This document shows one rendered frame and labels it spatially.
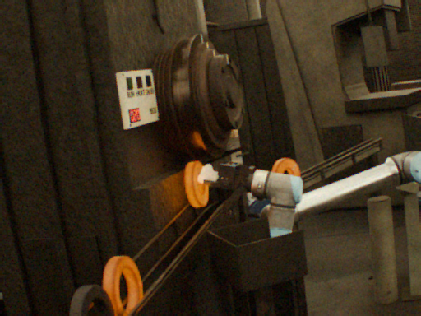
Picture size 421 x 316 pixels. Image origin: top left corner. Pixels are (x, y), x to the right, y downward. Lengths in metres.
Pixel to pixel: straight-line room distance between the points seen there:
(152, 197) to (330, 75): 3.16
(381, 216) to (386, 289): 0.37
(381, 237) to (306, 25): 2.48
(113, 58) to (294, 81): 3.21
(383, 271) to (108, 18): 1.77
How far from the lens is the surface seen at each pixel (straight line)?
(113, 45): 2.04
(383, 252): 3.02
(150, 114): 2.19
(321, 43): 5.02
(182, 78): 2.21
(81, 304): 1.43
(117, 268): 1.60
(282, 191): 2.13
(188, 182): 2.18
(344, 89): 5.00
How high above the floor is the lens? 1.16
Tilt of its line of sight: 7 degrees down
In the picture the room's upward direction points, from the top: 9 degrees counter-clockwise
